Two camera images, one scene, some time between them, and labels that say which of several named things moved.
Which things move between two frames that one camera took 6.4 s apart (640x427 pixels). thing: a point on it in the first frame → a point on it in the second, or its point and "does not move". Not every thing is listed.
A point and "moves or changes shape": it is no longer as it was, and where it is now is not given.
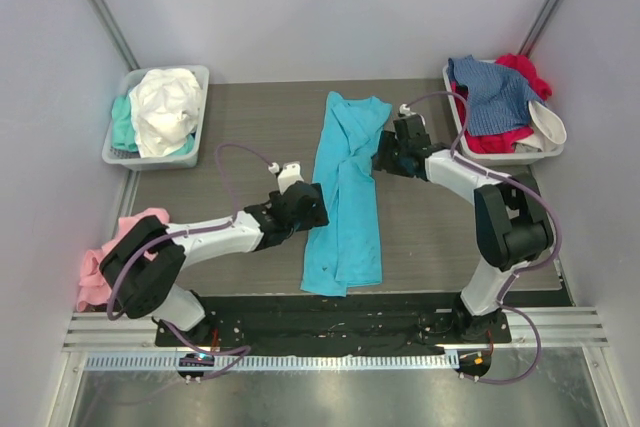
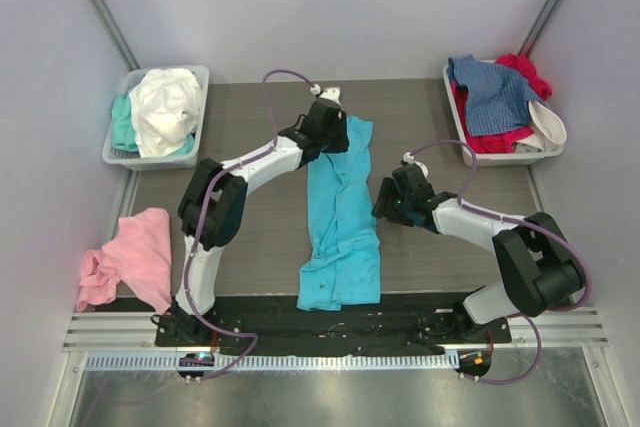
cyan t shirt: [346, 250] moves or changes shape
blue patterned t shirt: [498, 98] does not move
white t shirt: [166, 104] does not move
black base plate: [340, 324] does not move
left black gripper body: [316, 204] → [336, 135]
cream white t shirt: [549, 132] does not move
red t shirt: [502, 142] does not move
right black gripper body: [382, 155] → [383, 202]
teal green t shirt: [124, 135] does not move
